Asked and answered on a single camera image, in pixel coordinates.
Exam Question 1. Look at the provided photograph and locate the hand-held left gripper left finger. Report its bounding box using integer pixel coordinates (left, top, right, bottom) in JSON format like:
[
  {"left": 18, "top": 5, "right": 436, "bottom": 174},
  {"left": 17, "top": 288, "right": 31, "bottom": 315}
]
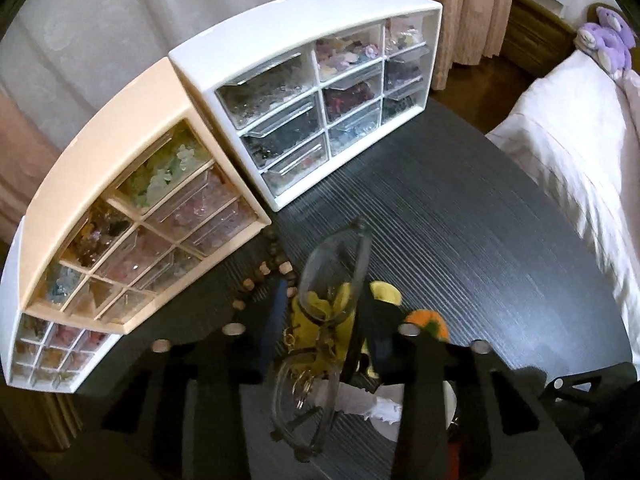
[{"left": 100, "top": 277, "right": 293, "bottom": 480}]

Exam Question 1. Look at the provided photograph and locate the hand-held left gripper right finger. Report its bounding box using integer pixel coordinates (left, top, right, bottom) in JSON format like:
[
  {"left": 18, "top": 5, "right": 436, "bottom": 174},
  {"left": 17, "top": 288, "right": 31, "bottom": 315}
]
[{"left": 345, "top": 285, "right": 556, "bottom": 480}]

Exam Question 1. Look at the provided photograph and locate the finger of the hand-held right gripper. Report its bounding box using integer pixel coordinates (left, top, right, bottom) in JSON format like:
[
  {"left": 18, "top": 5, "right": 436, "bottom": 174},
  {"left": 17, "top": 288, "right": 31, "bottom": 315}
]
[{"left": 539, "top": 361, "right": 639, "bottom": 443}]

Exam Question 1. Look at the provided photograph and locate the white lace accessory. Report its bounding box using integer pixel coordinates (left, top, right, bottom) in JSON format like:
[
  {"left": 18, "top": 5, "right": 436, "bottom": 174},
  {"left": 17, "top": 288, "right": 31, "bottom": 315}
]
[{"left": 340, "top": 381, "right": 459, "bottom": 442}]

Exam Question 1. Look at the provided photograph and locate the orange plush charm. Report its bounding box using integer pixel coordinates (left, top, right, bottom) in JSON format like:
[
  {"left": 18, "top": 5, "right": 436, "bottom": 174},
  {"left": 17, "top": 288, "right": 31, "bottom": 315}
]
[{"left": 404, "top": 309, "right": 451, "bottom": 344}]

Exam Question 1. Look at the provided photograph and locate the peach drawer organizer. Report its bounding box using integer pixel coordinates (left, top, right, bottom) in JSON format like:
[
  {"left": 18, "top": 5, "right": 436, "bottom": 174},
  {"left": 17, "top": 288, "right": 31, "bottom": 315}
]
[{"left": 20, "top": 56, "right": 272, "bottom": 336}]

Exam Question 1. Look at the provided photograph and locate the large white drawer organizer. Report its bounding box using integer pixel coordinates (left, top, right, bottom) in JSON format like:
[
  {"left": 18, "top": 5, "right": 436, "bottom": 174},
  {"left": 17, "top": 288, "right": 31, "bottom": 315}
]
[{"left": 168, "top": 0, "right": 445, "bottom": 212}]

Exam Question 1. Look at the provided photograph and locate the small white drawer organizer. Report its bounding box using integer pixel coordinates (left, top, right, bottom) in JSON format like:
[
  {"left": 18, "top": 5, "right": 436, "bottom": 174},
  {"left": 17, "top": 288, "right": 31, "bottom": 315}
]
[{"left": 0, "top": 217, "right": 123, "bottom": 394}]

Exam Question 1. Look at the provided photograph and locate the peach curtain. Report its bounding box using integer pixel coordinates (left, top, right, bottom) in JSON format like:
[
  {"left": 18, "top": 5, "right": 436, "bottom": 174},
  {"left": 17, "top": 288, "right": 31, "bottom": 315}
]
[
  {"left": 419, "top": 0, "right": 522, "bottom": 92},
  {"left": 0, "top": 82, "right": 68, "bottom": 243}
]

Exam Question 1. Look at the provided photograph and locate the white sheer curtain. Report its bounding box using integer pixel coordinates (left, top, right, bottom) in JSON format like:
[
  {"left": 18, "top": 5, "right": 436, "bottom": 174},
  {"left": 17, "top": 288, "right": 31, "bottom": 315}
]
[{"left": 0, "top": 0, "right": 426, "bottom": 153}]

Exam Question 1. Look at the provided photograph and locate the dark wooden bedside cabinet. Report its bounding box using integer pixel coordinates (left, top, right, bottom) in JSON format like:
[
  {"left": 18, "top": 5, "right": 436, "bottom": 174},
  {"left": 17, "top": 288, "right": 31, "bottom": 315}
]
[{"left": 501, "top": 0, "right": 582, "bottom": 79}]

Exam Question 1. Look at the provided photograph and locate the purple plush toy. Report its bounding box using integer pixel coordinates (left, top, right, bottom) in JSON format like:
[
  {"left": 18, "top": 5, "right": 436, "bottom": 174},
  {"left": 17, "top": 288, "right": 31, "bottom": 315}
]
[{"left": 574, "top": 4, "right": 639, "bottom": 75}]

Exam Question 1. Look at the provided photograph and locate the wooden bead bracelet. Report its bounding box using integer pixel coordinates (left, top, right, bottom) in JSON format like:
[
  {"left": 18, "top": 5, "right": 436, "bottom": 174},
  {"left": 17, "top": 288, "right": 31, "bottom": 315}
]
[{"left": 232, "top": 227, "right": 297, "bottom": 312}]

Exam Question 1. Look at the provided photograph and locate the yellow plush keychain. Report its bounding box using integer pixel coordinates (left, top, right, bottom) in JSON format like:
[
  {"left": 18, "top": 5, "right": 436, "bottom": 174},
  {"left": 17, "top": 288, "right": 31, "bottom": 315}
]
[{"left": 289, "top": 280, "right": 404, "bottom": 382}]

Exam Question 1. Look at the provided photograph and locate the gold key ring chain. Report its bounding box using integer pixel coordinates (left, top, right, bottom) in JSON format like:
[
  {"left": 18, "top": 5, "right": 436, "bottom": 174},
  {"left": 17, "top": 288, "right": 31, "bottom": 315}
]
[{"left": 281, "top": 327, "right": 327, "bottom": 413}]

